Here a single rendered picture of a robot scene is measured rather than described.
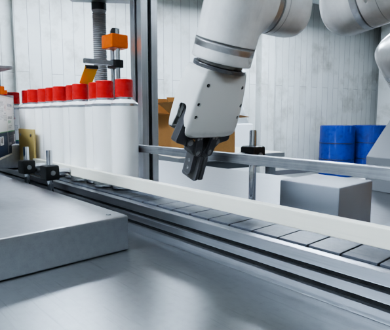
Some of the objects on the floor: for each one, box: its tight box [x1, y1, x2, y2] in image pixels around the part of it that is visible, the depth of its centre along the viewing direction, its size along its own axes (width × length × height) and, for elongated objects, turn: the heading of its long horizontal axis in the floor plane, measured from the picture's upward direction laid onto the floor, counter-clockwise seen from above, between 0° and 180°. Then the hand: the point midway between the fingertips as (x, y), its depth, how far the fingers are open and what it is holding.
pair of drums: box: [319, 124, 387, 177], centre depth 722 cm, size 73×123×87 cm
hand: (195, 164), depth 63 cm, fingers closed
